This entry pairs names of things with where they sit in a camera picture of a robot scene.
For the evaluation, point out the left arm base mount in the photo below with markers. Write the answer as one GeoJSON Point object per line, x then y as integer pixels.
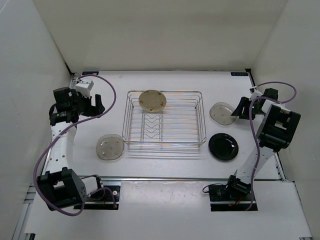
{"type": "Point", "coordinates": [104, 200]}

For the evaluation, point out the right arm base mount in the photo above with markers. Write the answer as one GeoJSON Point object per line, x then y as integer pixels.
{"type": "Point", "coordinates": [223, 200]}

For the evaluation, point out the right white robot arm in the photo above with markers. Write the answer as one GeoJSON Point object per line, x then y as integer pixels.
{"type": "Point", "coordinates": [273, 127]}

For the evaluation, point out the black round plate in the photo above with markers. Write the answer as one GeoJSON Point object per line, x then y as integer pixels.
{"type": "Point", "coordinates": [223, 147]}

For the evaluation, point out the metal rail bar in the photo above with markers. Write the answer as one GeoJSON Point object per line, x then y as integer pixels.
{"type": "Point", "coordinates": [128, 178]}

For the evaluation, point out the clear plate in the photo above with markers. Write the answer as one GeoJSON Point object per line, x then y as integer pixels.
{"type": "Point", "coordinates": [221, 112]}
{"type": "Point", "coordinates": [110, 147]}

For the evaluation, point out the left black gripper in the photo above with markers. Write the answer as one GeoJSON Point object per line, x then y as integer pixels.
{"type": "Point", "coordinates": [92, 110]}

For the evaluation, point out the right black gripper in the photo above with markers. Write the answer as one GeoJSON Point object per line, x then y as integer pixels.
{"type": "Point", "coordinates": [244, 102]}

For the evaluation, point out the beige round plate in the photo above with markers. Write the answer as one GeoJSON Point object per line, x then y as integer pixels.
{"type": "Point", "coordinates": [152, 101]}

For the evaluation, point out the chrome wire dish rack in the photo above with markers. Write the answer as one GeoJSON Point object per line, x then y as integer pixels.
{"type": "Point", "coordinates": [180, 122]}

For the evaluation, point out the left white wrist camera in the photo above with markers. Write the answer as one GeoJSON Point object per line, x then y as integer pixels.
{"type": "Point", "coordinates": [84, 87]}

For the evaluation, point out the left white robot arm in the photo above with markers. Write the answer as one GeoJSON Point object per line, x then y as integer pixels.
{"type": "Point", "coordinates": [59, 184]}

